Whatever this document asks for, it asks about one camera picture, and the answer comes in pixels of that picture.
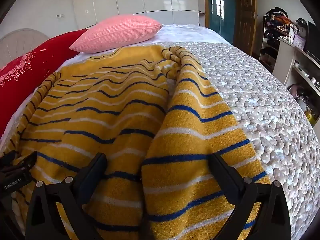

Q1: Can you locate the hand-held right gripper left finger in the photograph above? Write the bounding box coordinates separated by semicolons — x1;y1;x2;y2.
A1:
25;152;108;240

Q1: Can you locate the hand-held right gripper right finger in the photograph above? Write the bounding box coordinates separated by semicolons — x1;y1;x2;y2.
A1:
209;152;292;240

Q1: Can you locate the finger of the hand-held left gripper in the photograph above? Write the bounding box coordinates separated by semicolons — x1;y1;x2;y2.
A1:
0;150;17;167
14;151;38;172

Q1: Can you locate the yellow striped knit garment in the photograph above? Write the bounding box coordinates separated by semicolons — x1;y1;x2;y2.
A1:
11;45;272;240

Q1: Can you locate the cluttered clothes rack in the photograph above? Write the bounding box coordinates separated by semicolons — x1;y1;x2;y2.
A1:
259;7;297;71

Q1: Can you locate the beige quilted bedspread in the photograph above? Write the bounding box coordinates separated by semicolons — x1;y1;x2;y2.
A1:
155;41;320;240

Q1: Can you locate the red floral pillow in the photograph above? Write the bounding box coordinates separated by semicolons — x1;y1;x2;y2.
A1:
0;29;88;138

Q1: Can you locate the white round headboard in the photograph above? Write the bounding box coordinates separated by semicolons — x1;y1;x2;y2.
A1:
0;28;50;68

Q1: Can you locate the white desk with shelves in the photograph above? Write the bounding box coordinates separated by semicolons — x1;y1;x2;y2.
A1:
272;36;320;127

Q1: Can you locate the pink pillow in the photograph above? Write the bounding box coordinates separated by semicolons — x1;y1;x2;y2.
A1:
69;15;163;53

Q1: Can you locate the teal door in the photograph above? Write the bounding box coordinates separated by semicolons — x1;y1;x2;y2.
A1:
207;0;236;45

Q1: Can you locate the wooden door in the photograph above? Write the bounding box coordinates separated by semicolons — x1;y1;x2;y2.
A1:
234;0;258;55

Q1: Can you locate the black screen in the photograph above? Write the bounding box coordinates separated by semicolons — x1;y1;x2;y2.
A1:
305;21;320;63

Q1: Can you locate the black ornate clock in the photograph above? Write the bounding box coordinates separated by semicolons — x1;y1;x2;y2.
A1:
296;17;308;38

